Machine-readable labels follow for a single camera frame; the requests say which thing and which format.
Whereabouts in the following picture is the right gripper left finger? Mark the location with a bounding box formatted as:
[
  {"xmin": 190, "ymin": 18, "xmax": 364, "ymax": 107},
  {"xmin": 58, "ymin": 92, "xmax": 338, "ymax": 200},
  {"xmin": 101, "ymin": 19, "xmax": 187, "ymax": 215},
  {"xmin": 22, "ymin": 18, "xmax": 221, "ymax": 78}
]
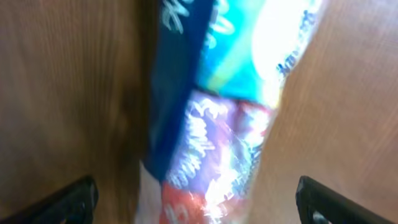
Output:
[{"xmin": 1, "ymin": 175, "xmax": 99, "ymax": 224}]

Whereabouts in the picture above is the multicolour tissue multipack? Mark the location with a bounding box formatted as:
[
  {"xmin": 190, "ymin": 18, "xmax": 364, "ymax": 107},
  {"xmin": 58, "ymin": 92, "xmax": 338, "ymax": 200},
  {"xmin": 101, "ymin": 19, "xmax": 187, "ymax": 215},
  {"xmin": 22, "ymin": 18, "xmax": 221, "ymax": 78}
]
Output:
[{"xmin": 135, "ymin": 0, "xmax": 326, "ymax": 224}]

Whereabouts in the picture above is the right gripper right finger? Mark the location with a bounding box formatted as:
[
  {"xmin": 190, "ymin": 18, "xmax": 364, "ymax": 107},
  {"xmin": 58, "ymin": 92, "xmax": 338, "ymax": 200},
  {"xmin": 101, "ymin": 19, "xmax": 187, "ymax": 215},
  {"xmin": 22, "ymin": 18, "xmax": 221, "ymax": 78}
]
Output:
[{"xmin": 295, "ymin": 175, "xmax": 392, "ymax": 224}]

